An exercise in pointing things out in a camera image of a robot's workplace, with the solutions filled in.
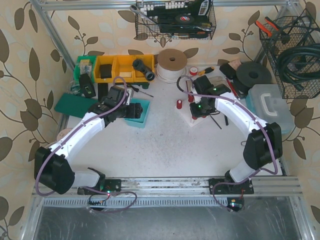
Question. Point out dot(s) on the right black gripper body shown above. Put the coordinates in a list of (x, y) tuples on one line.
[(200, 113)]

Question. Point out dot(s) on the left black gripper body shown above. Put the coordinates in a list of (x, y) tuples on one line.
[(135, 110)]

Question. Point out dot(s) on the yellow black handled file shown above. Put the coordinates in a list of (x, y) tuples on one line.
[(212, 117)]

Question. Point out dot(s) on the black handled hammer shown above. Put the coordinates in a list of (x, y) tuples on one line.
[(226, 120)]

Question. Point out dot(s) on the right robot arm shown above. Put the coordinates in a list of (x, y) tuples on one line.
[(263, 145)]

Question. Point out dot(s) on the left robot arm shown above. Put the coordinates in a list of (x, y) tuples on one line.
[(53, 165)]

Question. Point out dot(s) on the beige work glove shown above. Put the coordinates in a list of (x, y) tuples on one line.
[(217, 80)]

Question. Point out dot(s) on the black rectangular block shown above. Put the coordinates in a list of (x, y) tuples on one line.
[(103, 90)]

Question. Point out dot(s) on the red white tape roll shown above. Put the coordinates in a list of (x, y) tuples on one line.
[(193, 71)]

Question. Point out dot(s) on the small yellow black screwdriver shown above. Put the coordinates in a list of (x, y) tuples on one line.
[(137, 90)]

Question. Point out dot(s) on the yellow parts bin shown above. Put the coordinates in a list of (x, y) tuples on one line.
[(122, 65)]

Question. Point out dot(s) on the black green device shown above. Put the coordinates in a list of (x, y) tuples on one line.
[(86, 86)]

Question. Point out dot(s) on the black pouch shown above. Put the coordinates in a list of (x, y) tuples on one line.
[(228, 71)]

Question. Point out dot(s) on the white peg board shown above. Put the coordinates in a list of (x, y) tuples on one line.
[(186, 115)]

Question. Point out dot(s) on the teal plastic tray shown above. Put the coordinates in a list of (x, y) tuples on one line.
[(143, 115)]

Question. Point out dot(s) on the black pipe fitting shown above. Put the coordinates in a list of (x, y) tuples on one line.
[(139, 66)]

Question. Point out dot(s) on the green parts bin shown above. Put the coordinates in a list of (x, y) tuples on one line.
[(84, 65)]

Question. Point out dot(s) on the green plastic lid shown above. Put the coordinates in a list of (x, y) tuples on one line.
[(73, 105)]

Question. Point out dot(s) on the black disc spool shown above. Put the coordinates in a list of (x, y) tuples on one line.
[(249, 74)]

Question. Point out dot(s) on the round beige power socket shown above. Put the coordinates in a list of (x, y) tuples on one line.
[(63, 133)]

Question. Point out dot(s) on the teal clear storage box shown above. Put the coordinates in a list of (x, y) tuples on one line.
[(265, 101)]

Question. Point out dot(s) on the yellow handled screwdriver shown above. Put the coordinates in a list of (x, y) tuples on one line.
[(206, 71)]

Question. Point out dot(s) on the red handled tool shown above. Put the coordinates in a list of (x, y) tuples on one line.
[(240, 95)]

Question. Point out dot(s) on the white cord spool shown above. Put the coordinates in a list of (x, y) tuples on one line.
[(171, 64)]

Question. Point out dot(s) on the top wire basket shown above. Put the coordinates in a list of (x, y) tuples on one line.
[(175, 19)]

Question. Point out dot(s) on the wire basket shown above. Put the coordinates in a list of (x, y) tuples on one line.
[(294, 56), (175, 19)]

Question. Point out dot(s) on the orange handled pliers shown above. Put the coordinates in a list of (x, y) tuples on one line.
[(268, 27)]

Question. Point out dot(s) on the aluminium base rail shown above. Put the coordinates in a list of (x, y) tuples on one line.
[(259, 186)]

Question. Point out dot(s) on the right wire basket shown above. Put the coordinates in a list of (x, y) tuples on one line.
[(294, 56)]

